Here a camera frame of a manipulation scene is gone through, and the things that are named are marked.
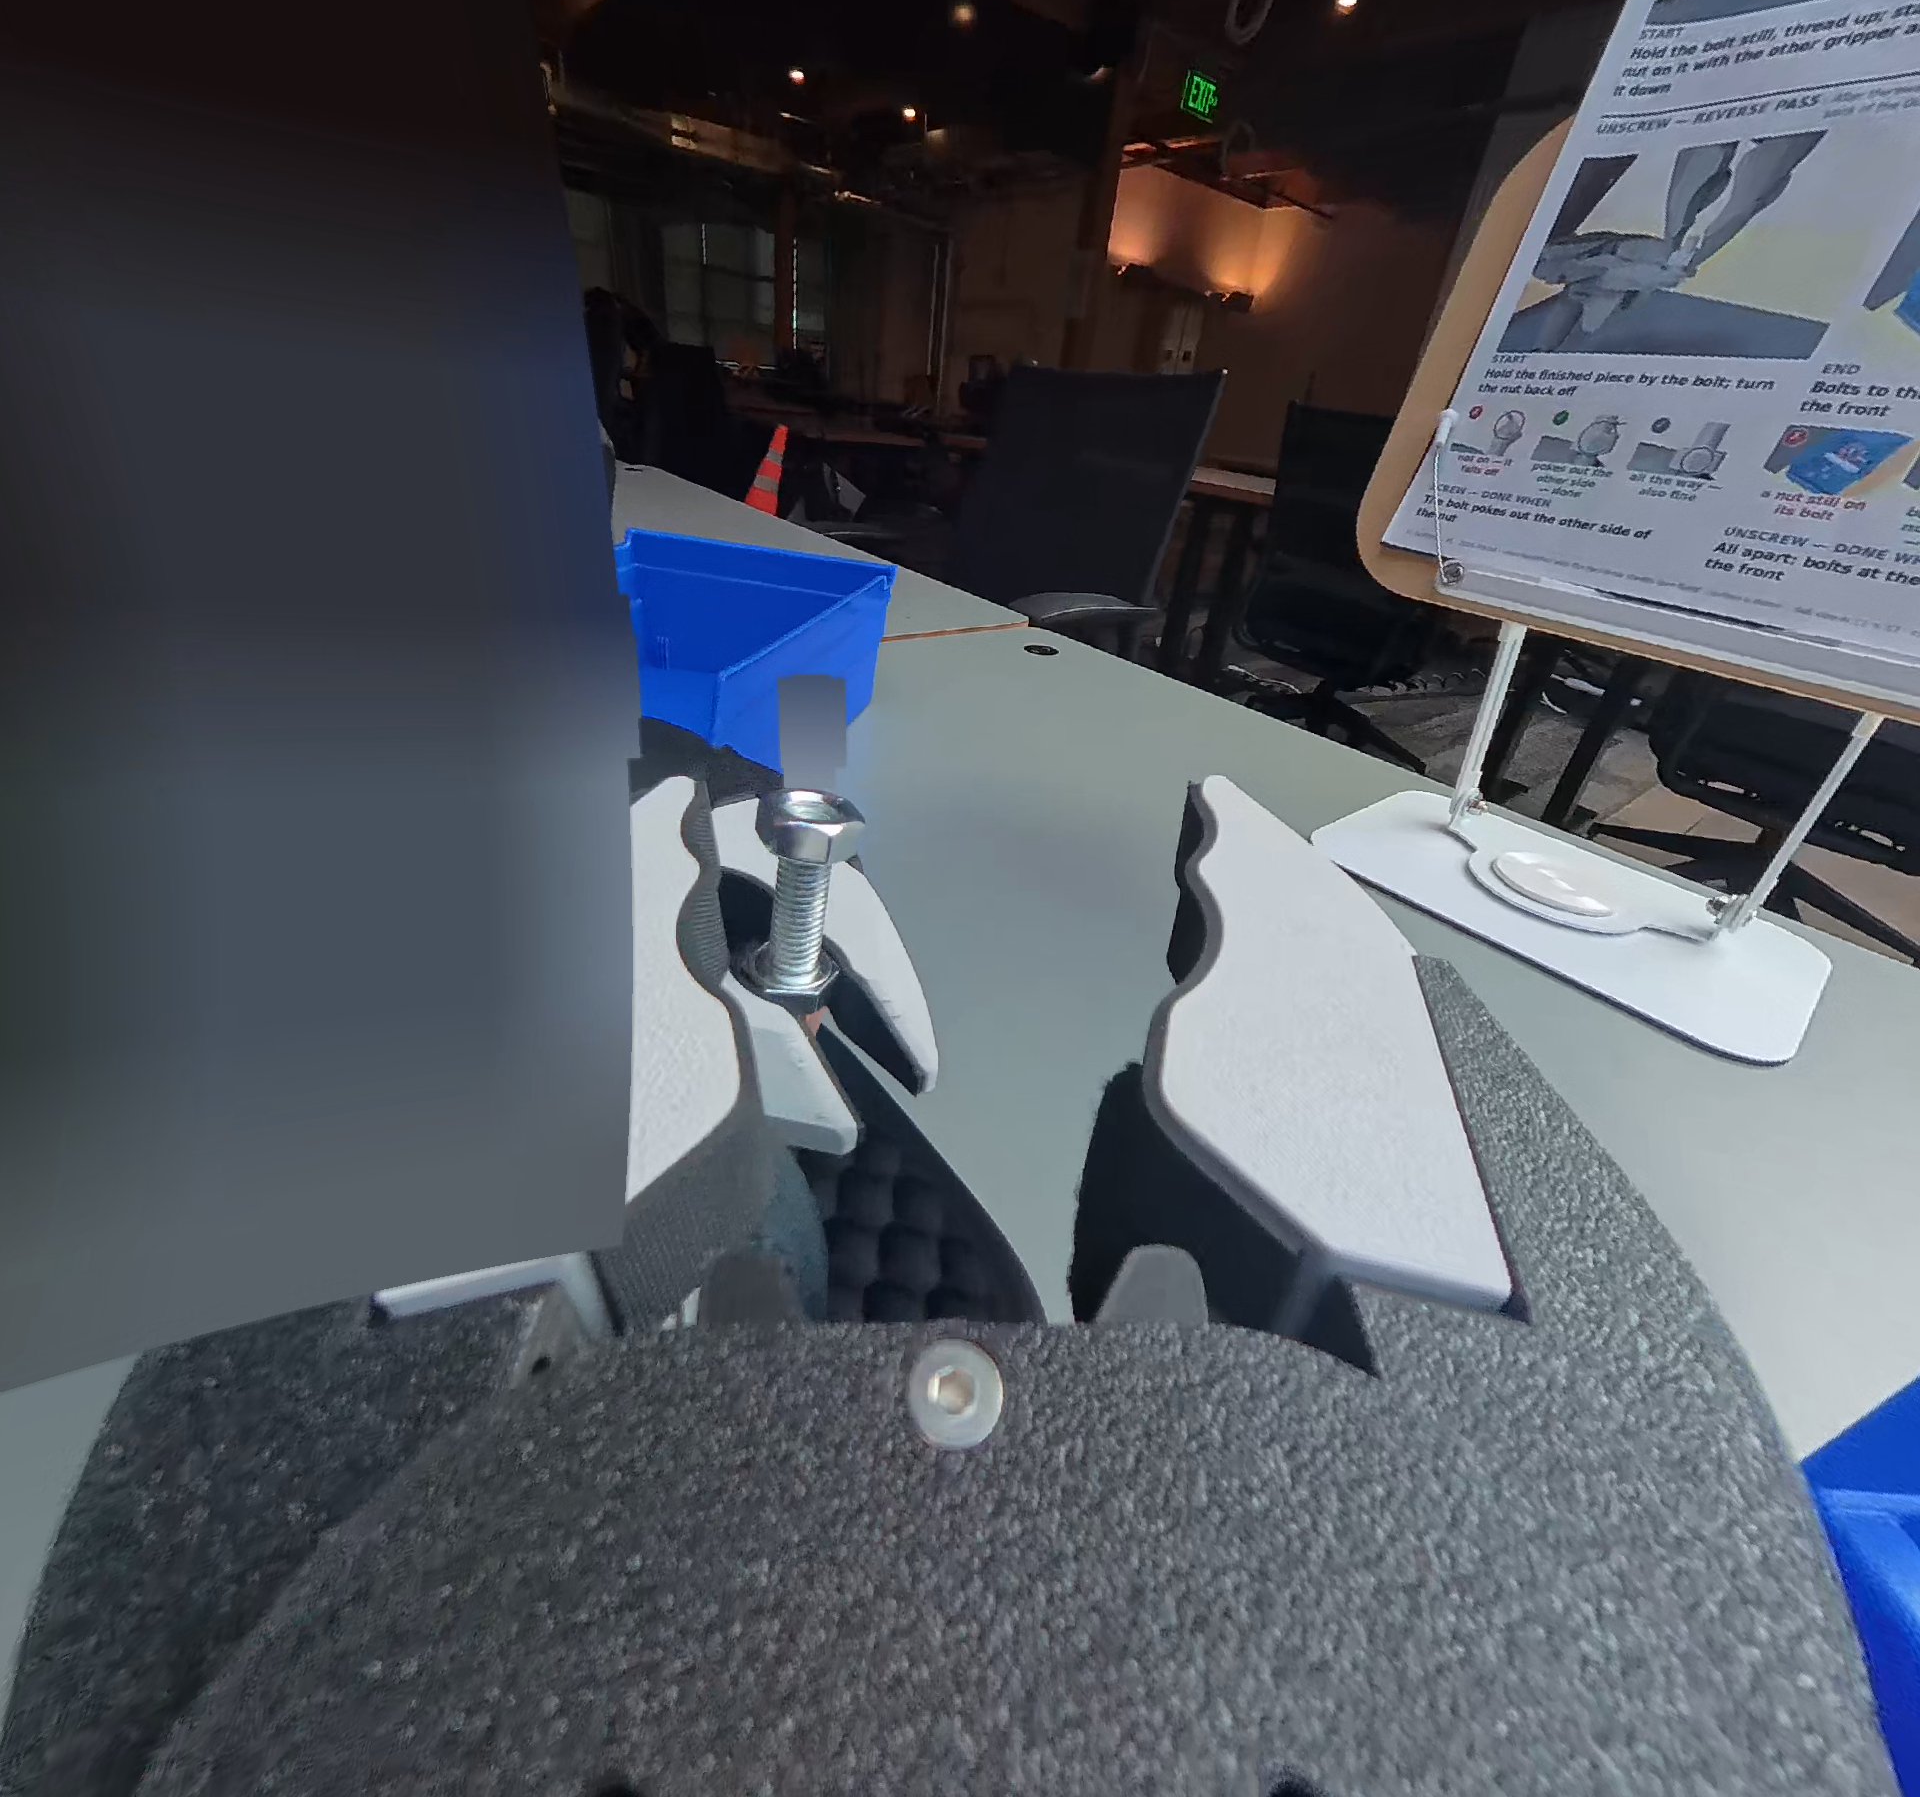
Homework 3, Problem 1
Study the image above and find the white paper sign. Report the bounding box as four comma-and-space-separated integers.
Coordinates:
1379, 0, 1920, 659

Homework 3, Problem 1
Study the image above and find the wood-edged grey table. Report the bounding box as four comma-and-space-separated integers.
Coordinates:
1177, 465, 1280, 690

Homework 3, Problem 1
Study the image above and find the black dimpled foam pad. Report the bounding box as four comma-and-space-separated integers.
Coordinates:
810, 1032, 1049, 1325

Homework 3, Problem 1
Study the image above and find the tall paned window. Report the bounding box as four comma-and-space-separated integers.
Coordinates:
661, 222, 828, 360

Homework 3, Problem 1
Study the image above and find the blue plastic bin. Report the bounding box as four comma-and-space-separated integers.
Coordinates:
1799, 1399, 1920, 1797
613, 527, 899, 780

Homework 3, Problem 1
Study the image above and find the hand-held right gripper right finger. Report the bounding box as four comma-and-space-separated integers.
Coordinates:
1148, 775, 1516, 1332

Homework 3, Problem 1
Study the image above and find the wooden wall light shelf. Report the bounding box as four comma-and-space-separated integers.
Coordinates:
1109, 263, 1254, 315

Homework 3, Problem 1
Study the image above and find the black office chair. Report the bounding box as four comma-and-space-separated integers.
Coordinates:
946, 364, 1229, 659
1221, 403, 1427, 751

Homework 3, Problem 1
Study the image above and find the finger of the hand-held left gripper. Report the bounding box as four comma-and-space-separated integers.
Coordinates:
728, 979, 864, 1157
816, 858, 942, 1095

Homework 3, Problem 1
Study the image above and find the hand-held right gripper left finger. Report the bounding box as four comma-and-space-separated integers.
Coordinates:
371, 775, 753, 1343

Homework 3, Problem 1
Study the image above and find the silver hex bolt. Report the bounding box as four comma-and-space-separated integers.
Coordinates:
742, 783, 866, 995

